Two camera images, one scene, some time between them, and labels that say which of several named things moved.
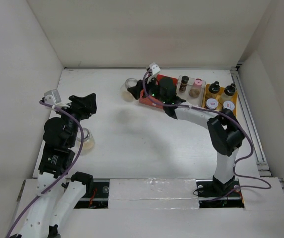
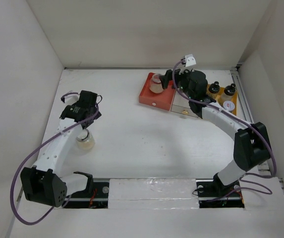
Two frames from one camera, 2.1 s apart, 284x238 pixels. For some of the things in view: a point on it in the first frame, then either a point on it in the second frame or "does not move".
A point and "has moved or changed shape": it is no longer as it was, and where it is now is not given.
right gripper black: x=136 y=90 → x=166 y=78
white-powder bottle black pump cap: x=230 y=90 does not move
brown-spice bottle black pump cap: x=214 y=88 does not move
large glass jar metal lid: x=88 y=141 does not move
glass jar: x=126 y=94 has moved or changed shape
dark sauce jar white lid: x=229 y=104 does not move
